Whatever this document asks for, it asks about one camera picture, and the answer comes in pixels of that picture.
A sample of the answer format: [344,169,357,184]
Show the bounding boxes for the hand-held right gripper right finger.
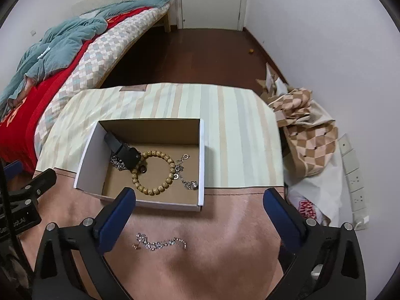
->
[263,188,367,300]

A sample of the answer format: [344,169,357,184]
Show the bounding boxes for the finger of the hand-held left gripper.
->
[3,160,24,182]
[4,168,57,207]

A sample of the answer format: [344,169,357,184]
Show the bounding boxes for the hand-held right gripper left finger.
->
[33,187,136,300]

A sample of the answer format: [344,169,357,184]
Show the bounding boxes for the wooden bead bracelet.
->
[131,150,176,196]

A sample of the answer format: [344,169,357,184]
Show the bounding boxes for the thin silver bracelet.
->
[136,233,188,251]

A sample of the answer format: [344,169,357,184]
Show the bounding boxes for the thick silver chain bracelet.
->
[110,154,132,172]

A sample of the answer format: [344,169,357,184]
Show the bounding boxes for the white cardboard box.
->
[74,118,205,212]

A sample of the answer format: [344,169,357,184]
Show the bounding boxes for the black smartwatch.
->
[104,132,142,168]

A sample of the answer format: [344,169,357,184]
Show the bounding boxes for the silver pendant necklace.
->
[173,154,200,191]

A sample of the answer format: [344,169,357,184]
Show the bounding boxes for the white plastic bag red print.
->
[286,159,344,226]

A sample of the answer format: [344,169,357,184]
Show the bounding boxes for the pink and striped tablecloth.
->
[19,83,286,300]

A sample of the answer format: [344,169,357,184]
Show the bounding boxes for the bed with red blanket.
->
[0,6,157,176]

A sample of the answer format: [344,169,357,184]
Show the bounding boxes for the white power strip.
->
[339,134,371,230]

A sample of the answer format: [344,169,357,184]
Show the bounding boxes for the brown checkered cloth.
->
[267,88,340,179]

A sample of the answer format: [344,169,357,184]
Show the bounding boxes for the teal quilt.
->
[0,0,171,108]

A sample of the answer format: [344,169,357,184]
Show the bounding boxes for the cardboard scraps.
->
[255,62,287,98]

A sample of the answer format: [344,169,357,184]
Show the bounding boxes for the checkered bed sheet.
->
[33,8,171,160]

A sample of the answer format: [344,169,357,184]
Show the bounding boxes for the white door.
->
[175,0,251,32]

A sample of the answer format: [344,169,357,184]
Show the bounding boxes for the wooden bed frame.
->
[162,1,180,33]

